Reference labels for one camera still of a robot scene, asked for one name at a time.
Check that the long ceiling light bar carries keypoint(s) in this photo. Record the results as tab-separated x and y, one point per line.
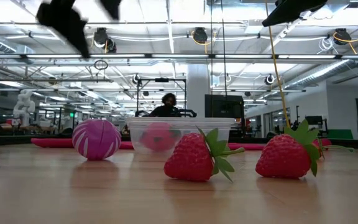
179	56

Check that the purple white-striped toy ball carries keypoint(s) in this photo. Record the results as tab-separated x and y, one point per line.
96	140

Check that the green panel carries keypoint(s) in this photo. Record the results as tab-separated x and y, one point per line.
340	134

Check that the red toy strawberry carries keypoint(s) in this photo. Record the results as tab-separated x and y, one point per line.
283	158
190	158

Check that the black distant monitor stand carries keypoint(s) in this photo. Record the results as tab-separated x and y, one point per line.
314	120

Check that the white building column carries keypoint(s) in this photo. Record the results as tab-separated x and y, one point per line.
197	90

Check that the small long-stemmed toy strawberry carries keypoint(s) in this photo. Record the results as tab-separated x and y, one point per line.
337	147

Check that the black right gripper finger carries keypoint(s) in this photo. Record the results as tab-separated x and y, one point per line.
291	11

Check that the black monitor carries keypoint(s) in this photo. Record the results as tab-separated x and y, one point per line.
224	105

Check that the black tubular stand frame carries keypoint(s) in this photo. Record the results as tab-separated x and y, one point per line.
138	93

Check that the person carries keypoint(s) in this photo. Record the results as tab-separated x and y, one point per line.
166	110

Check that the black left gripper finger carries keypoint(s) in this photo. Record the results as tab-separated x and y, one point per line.
67	21
112	7

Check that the clear plastic tupperware container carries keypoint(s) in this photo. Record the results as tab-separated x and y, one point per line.
135	130

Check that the large red toy tomato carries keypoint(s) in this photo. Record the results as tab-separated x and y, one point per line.
158	137

